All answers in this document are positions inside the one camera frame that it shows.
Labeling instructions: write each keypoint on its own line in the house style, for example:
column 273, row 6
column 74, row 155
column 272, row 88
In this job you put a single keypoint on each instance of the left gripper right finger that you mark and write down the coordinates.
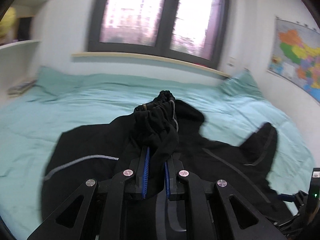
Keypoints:
column 214, row 210

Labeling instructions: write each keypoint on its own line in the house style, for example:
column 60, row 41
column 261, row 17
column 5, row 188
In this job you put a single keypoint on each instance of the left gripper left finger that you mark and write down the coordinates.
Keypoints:
column 95, row 210

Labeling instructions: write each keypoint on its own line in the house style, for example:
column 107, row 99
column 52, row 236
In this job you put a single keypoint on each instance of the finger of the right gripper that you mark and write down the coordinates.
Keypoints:
column 287, row 197

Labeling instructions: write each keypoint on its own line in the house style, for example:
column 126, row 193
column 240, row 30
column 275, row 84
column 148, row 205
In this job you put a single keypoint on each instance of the black hooded jacket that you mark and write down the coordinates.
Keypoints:
column 165, row 127

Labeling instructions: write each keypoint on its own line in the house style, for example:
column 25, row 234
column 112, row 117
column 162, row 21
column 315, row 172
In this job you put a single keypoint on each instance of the teal quilted duvet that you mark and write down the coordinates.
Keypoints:
column 32, row 124

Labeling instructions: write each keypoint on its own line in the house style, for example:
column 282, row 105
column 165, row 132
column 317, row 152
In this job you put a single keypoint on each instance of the teal pillow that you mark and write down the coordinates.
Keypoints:
column 242, row 84

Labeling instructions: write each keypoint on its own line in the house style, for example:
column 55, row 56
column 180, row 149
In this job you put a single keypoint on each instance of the stack of books on shelf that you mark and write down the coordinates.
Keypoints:
column 21, row 88

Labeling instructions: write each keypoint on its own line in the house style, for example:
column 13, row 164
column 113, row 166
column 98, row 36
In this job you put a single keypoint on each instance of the wooden window sill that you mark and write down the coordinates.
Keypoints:
column 148, row 57

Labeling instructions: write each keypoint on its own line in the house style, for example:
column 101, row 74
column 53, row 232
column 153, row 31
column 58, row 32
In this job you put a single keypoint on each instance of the white bookshelf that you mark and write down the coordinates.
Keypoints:
column 21, row 58

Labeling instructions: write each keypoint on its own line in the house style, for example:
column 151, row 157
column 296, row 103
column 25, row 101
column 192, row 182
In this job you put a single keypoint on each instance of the dark framed window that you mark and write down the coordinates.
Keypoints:
column 192, row 31

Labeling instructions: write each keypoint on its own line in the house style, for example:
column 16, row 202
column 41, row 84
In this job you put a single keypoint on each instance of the yellow plush toy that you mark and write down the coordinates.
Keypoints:
column 7, row 26

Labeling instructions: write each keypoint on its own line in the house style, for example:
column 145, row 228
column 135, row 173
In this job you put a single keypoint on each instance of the colourful wall map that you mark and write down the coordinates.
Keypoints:
column 295, row 56

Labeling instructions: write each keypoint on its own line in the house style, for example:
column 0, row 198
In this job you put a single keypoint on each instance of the white wall socket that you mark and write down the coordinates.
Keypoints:
column 231, row 62

